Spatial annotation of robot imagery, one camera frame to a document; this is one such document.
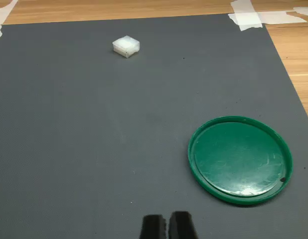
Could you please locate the small white plastic terminal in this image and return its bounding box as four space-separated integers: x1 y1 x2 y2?
112 35 141 59

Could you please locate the round green plastic lid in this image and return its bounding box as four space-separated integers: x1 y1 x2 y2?
187 116 294 206

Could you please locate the dark grey table mat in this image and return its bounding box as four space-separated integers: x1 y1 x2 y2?
0 12 308 239

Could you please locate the white masking tape patch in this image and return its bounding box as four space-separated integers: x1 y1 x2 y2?
228 0 308 32
0 0 19 38

